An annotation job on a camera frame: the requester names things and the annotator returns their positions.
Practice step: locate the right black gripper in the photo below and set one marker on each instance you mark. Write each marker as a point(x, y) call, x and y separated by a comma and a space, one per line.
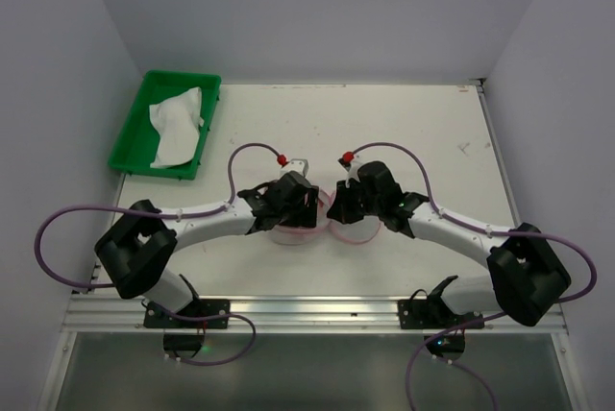
point(343, 206)

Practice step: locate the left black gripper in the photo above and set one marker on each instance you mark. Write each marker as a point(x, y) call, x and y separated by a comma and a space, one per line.
point(305, 206)

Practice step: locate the pink white bra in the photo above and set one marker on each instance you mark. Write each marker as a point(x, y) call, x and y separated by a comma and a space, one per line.
point(178, 121)

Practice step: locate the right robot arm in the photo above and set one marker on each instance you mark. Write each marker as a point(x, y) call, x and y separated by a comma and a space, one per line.
point(524, 277)

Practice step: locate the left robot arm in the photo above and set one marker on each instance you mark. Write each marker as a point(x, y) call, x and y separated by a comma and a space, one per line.
point(136, 250)

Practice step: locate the green plastic tray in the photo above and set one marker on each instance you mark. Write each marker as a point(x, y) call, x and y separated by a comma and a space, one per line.
point(135, 148)

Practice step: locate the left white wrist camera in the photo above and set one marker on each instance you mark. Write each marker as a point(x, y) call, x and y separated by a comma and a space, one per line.
point(292, 165)

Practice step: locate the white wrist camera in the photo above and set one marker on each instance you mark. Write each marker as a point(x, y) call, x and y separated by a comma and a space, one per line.
point(292, 165)
point(351, 163)

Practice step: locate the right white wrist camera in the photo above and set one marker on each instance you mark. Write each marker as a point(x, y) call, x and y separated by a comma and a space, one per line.
point(351, 163)

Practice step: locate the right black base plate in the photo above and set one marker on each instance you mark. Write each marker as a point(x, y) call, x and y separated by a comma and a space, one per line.
point(428, 311)

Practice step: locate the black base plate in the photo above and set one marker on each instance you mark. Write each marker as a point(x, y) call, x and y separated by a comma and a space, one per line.
point(156, 318)
point(428, 311)

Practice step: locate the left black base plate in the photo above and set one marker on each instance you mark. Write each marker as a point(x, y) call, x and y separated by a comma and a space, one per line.
point(156, 318)

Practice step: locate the aluminium right side rail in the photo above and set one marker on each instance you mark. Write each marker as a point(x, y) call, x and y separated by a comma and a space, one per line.
point(478, 84)

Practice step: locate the aluminium rail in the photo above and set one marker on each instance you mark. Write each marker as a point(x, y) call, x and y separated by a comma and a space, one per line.
point(478, 84)
point(105, 313)

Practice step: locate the aluminium front rail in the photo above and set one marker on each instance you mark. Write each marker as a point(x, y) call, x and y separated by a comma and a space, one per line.
point(105, 313)

